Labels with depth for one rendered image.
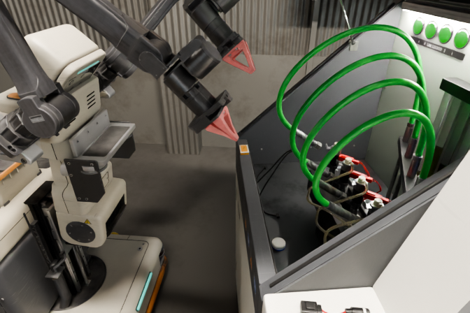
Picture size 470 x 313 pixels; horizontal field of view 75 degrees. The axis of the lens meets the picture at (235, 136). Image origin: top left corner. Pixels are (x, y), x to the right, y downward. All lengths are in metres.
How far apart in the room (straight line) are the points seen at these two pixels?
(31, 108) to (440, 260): 0.82
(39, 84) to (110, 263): 1.11
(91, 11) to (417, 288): 0.75
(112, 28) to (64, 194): 0.65
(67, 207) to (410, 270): 0.99
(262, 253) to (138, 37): 0.54
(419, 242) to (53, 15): 2.93
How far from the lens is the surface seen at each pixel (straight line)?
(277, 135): 1.20
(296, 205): 1.08
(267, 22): 2.55
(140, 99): 2.94
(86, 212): 1.17
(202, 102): 0.64
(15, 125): 0.86
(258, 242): 0.79
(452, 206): 0.58
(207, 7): 0.79
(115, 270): 1.67
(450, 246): 0.58
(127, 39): 0.64
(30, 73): 0.79
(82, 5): 0.67
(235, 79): 2.66
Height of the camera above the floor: 1.54
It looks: 29 degrees down
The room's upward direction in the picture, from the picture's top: straight up
